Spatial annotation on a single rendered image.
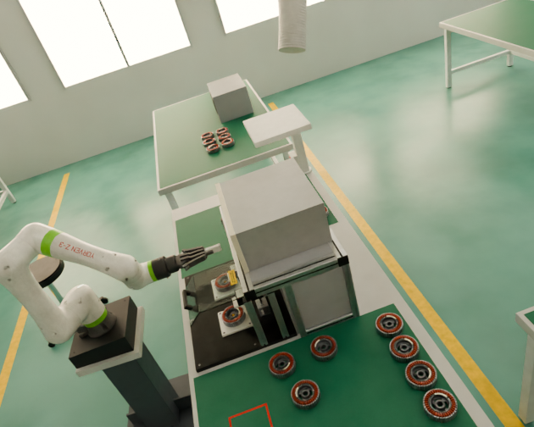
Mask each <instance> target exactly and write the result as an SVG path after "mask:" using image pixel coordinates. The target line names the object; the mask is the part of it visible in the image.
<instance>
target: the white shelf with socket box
mask: <svg viewBox="0 0 534 427"><path fill-rule="evenodd" d="M243 124H244V126H245V128H246V130H247V132H248V134H249V136H250V138H251V139H252V141H253V144H254V146H255V147H256V148H257V147H262V146H264V145H267V144H270V143H272V142H274V141H279V140H281V139H284V138H287V137H289V136H290V137H291V138H292V145H293V148H294V151H291V152H289V153H288V156H289V158H294V159H295V161H296V162H297V164H298V166H299V167H300V169H301V170H302V171H303V172H304V174H305V175H306V174H308V173H310V172H311V170H312V169H311V167H309V164H308V160H307V157H306V153H305V149H304V145H303V139H302V135H301V132H304V131H306V130H310V129H312V126H311V124H310V123H309V121H308V120H307V119H306V118H305V117H304V116H303V114H302V113H301V112H300V111H299V110H298V109H297V107H296V106H295V105H294V104H291V105H288V106H285V107H283V108H278V109H276V110H274V111H271V112H268V113H266V114H261V115H259V116H256V117H253V118H251V119H247V120H244V121H243Z"/></svg>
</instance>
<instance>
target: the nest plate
mask: <svg viewBox="0 0 534 427"><path fill-rule="evenodd" d="M242 307H243V309H244V311H245V314H246V318H245V319H244V321H242V323H241V324H240V325H237V326H236V327H235V326H234V327H229V326H228V327H227V326H225V325H224V323H223V321H222V319H221V315H222V313H223V311H222V312H219V313H218V317H219V322H220V329H221V334H222V336H223V337H225V336H228V335H231V334H233V333H236V332H238V331H240V330H245V329H246V328H249V327H252V326H253V324H252V322H251V320H250V318H249V316H248V312H247V310H246V308H245V305H243V306H242Z"/></svg>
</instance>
